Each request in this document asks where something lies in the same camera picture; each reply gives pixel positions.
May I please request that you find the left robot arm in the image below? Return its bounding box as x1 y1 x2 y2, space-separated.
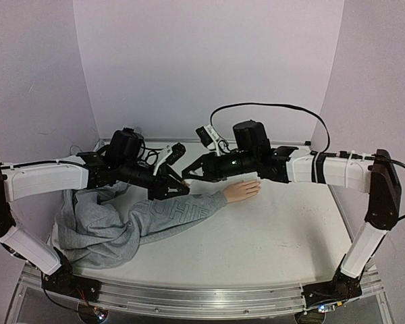
0 128 190 295

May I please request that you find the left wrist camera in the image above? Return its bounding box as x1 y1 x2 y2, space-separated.
153 142 186 176

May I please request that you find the grey hoodie sweatshirt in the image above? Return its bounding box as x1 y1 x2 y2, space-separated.
49 182 227 269

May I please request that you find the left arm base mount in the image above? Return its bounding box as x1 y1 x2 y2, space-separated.
41 256 101 304

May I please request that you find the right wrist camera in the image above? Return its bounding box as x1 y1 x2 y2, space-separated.
196 125 228 156

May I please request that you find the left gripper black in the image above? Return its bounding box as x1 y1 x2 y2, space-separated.
119 159 192 202

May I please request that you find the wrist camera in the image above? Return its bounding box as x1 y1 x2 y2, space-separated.
196 125 228 156
153 142 186 176

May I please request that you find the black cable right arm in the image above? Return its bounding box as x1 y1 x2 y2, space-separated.
209 103 405 220

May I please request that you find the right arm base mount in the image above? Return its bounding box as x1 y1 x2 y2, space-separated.
302 267 364 309

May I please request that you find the mannequin hand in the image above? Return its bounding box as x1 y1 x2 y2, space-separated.
222 180 261 204

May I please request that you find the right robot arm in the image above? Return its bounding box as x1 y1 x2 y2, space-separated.
182 120 402 278

